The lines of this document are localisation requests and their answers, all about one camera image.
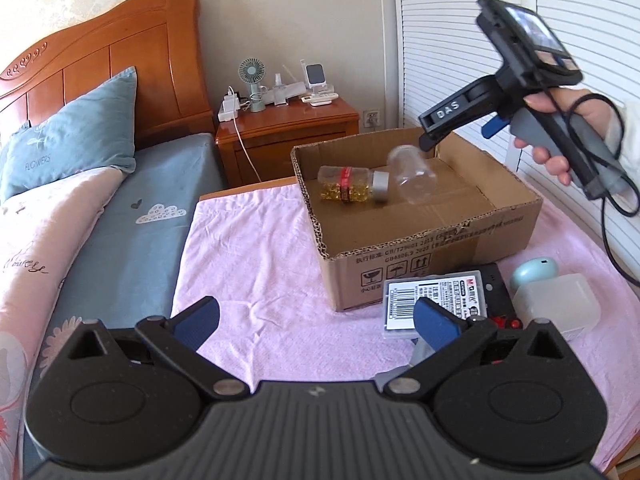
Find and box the wooden nightstand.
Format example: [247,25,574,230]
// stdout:
[215,96,361,188]

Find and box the phone on white stand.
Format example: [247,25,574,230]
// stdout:
[300,60,327,95]

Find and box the blue bed sheet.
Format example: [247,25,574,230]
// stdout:
[50,132,228,341]

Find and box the white power strip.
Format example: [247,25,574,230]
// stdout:
[217,87,241,123]

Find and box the white remote control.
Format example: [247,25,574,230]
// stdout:
[301,92,342,107]

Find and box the clear plastic jar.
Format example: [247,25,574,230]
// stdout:
[386,145,438,206]

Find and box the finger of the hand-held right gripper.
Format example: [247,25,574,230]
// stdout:
[419,92,480,135]
[421,125,453,152]

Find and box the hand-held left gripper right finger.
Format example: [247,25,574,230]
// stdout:
[382,296,576,403]

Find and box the translucent white plastic box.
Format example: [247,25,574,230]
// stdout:
[512,273,601,341]

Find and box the wooden bed headboard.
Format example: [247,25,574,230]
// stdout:
[0,0,216,148]

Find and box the blue pillow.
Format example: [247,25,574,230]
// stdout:
[0,66,138,201]

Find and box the white charging cable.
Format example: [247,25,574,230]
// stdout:
[234,119,264,184]

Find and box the white louvred wardrobe door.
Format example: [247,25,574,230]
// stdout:
[520,0,640,286]
[390,0,526,133]

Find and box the pink towel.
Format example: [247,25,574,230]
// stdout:
[170,177,640,466]

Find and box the person's right hand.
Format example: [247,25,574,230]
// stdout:
[514,88,624,187]

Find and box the cardboard box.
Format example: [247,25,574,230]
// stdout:
[291,126,544,312]

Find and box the teal egg-shaped object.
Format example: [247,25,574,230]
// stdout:
[510,256,560,293]

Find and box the pink floral quilt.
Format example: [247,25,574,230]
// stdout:
[0,167,126,480]

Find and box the white labelled plastic box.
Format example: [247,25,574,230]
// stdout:
[382,270,490,342]

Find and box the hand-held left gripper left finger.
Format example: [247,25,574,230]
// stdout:
[64,296,251,402]

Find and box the black cable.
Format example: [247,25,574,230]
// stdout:
[597,175,640,288]

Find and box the black device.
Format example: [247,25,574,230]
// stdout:
[477,262,516,326]

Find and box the person's right forearm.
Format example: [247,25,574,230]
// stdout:
[602,102,640,188]

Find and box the small green desk fan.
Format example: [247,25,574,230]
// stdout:
[238,57,267,113]

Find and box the pill bottle with silver cap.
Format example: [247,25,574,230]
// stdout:
[317,165,391,204]

